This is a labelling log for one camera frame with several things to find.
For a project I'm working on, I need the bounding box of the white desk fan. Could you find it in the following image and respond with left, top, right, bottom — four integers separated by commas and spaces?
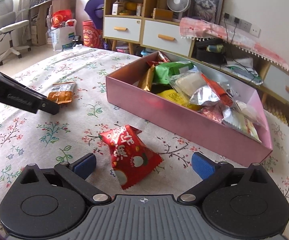
167, 0, 191, 12

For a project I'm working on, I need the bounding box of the pink cardboard box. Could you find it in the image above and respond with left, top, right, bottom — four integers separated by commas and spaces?
106, 52, 273, 166

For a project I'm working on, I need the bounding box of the green snack pack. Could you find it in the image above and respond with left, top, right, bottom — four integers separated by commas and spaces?
153, 61, 194, 85

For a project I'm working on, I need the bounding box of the white shopping bag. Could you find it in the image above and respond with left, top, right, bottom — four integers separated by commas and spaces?
50, 9, 77, 51

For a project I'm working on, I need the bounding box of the yellow egg tray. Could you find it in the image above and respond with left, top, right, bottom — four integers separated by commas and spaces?
263, 98, 288, 125

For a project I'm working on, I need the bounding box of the red lantern bag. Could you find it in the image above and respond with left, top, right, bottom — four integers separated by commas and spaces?
83, 20, 104, 49

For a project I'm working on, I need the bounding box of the white office chair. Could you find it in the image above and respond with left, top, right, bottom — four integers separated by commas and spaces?
0, 0, 31, 66

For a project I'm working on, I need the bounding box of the gold snack bar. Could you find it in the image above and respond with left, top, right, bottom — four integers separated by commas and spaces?
138, 65, 155, 92

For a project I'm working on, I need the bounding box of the pink cloth on cabinet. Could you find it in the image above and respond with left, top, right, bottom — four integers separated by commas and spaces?
179, 17, 289, 72

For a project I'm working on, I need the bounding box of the pale green biscuit packet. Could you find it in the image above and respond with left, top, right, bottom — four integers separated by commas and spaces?
222, 108, 262, 143

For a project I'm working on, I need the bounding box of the clear rice cracker pack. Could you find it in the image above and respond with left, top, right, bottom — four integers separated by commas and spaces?
170, 70, 206, 98

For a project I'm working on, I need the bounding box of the wooden tv cabinet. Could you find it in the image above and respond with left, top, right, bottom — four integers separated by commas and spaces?
103, 0, 289, 105

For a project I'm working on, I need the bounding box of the black storage tray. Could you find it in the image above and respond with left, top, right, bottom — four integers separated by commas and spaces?
192, 38, 227, 65

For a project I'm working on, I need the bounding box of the red candy bag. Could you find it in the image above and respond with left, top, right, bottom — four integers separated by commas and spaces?
147, 51, 170, 67
99, 125, 163, 190

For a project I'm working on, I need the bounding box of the lotus root chip packet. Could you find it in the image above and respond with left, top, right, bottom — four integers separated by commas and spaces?
47, 82, 76, 105

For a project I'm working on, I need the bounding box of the orange white snack packet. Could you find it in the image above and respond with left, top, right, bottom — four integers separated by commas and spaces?
201, 74, 234, 107

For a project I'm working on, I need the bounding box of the clear white cake packet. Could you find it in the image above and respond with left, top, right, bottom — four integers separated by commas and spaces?
236, 100, 265, 127

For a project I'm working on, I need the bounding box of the yellow snack packet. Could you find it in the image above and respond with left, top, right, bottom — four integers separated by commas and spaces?
157, 89, 202, 111

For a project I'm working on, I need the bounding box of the framed cat picture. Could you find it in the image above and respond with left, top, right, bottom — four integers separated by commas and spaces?
187, 0, 224, 24

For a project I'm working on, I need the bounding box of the pink nougat pack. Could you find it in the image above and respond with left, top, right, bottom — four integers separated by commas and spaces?
198, 105, 226, 124

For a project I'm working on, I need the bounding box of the floral tablecloth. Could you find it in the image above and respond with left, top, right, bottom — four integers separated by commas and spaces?
0, 45, 289, 238

